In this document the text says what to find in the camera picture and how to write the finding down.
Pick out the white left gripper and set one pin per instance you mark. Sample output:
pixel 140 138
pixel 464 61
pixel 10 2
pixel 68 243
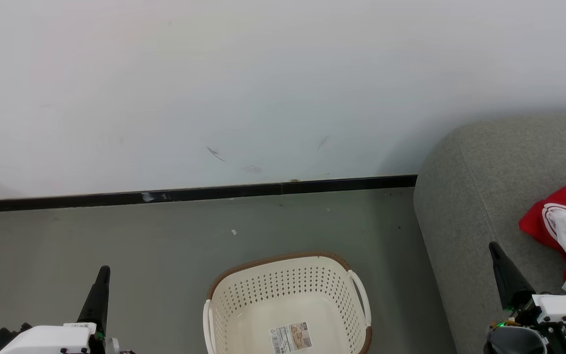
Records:
pixel 47 341

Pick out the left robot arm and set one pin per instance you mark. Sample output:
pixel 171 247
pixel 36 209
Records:
pixel 113 346

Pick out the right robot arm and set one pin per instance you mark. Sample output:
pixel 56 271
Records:
pixel 514 341

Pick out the grey fabric sofa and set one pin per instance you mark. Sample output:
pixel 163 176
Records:
pixel 469 196

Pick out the black baseboard strip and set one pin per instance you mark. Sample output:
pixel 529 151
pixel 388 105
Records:
pixel 189 194

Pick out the cream plastic laundry basket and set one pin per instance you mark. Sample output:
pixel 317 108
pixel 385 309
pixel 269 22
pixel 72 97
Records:
pixel 283 285

